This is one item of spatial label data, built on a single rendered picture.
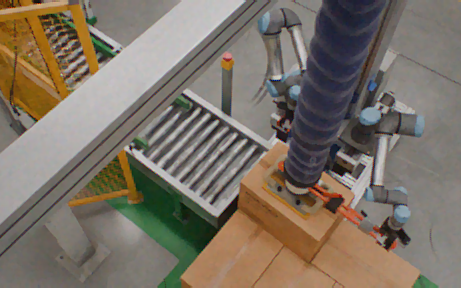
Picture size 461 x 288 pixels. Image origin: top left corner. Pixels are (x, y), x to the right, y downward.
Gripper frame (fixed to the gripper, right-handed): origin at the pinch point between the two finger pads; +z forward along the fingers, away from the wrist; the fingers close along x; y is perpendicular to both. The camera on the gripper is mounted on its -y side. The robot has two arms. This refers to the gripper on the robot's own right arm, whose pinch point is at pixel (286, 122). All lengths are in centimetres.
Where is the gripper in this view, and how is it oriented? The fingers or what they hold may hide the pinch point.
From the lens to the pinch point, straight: 327.4
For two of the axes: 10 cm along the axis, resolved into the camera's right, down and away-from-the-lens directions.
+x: 6.5, -6.4, 4.1
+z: -0.2, 5.3, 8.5
